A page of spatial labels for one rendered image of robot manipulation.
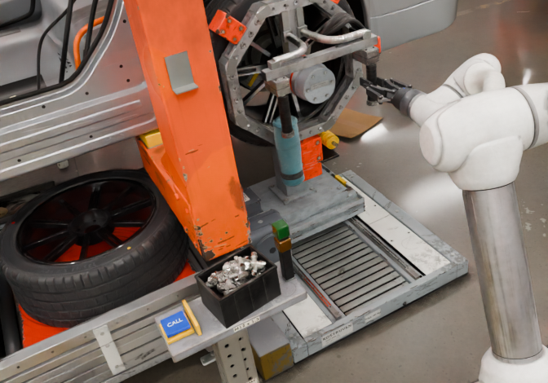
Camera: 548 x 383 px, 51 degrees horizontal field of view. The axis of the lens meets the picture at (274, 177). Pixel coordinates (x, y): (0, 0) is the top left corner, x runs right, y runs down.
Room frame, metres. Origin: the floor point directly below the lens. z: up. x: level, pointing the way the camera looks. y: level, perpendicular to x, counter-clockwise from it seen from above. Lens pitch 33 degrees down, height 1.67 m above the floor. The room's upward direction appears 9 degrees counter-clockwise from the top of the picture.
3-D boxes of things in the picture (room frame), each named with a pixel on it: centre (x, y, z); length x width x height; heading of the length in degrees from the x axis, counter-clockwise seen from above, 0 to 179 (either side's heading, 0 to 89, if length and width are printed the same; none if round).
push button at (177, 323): (1.16, 0.34, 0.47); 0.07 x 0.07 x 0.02; 22
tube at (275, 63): (1.78, -0.09, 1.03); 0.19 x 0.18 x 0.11; 22
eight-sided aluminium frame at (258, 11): (1.93, -0.14, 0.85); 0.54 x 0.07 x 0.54; 112
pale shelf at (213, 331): (1.22, 0.19, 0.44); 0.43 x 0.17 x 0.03; 112
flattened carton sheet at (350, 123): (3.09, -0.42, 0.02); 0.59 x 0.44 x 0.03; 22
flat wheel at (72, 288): (1.72, 0.70, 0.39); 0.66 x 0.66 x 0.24
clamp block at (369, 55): (1.81, -0.37, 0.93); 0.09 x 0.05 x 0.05; 22
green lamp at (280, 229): (1.30, 0.00, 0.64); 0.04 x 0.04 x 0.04; 22
